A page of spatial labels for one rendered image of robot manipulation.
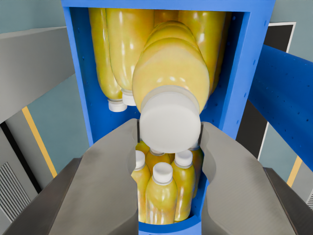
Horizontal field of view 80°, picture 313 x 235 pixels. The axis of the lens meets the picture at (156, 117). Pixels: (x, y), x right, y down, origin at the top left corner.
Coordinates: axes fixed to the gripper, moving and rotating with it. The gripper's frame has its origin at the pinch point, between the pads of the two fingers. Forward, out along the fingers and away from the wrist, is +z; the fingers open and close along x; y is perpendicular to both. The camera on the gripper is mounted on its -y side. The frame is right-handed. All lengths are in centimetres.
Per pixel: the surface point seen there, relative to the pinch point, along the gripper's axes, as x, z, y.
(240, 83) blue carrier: 8.7, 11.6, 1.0
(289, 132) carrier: 41, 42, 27
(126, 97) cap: -6.6, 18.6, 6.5
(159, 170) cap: -0.6, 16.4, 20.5
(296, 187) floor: 142, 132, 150
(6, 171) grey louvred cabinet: -139, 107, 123
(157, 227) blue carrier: -0.5, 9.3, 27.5
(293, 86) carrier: 44, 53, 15
